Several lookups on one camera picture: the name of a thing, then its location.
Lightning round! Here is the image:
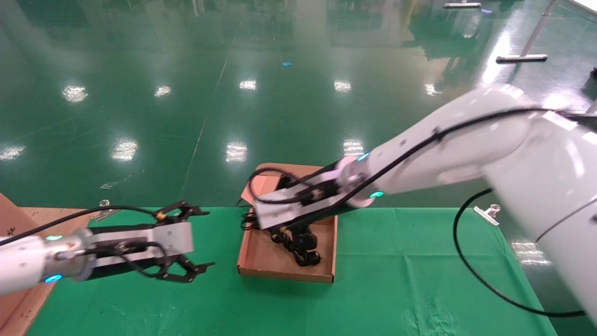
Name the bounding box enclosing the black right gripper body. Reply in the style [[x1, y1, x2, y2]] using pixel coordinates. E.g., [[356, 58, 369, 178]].
[[270, 162, 348, 237]]

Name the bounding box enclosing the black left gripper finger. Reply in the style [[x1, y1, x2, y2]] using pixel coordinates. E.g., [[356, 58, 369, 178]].
[[158, 255, 216, 284], [155, 200, 211, 225]]

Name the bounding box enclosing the white table top corner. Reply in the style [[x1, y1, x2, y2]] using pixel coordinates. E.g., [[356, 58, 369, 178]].
[[564, 0, 597, 18]]

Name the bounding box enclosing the long hanging black cable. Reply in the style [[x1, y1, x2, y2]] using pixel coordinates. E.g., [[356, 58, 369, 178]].
[[453, 188, 587, 319]]

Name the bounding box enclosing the green table cloth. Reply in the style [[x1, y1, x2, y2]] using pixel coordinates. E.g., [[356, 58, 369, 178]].
[[26, 207, 558, 336]]

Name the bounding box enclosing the white table leg with foot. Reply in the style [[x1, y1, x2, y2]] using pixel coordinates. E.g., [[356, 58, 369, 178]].
[[495, 0, 559, 64]]

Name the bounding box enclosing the black looped camera cable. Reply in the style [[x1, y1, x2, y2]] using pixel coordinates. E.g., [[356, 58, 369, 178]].
[[247, 167, 311, 204]]

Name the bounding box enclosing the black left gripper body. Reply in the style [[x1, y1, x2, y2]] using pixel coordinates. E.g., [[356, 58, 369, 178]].
[[87, 253, 194, 282]]

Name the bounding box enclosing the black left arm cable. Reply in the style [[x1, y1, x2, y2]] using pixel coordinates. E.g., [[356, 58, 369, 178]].
[[0, 204, 166, 278]]

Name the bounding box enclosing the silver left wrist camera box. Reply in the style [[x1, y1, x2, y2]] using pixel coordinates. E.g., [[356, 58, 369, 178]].
[[85, 221, 194, 263]]

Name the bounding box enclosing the black power cable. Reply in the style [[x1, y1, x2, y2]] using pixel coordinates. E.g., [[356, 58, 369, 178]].
[[271, 230, 322, 267]]

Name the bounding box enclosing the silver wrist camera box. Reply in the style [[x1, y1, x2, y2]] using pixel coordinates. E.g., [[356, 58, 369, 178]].
[[256, 183, 347, 230], [85, 221, 194, 263]]

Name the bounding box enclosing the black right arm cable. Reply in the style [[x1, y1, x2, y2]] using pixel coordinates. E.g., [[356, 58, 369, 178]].
[[280, 107, 560, 229]]

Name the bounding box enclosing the silver binder clip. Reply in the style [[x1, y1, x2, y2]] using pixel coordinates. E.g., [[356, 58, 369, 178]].
[[91, 200, 117, 222], [473, 204, 501, 228]]

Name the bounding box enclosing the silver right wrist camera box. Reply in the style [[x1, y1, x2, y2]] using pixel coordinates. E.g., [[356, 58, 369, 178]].
[[256, 183, 347, 230]]

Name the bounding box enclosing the open brown cardboard box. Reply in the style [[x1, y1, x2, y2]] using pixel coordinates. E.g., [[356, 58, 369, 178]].
[[237, 162, 338, 284]]

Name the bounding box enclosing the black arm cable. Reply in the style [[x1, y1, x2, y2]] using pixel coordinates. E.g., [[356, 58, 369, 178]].
[[280, 107, 560, 229], [0, 204, 166, 278]]

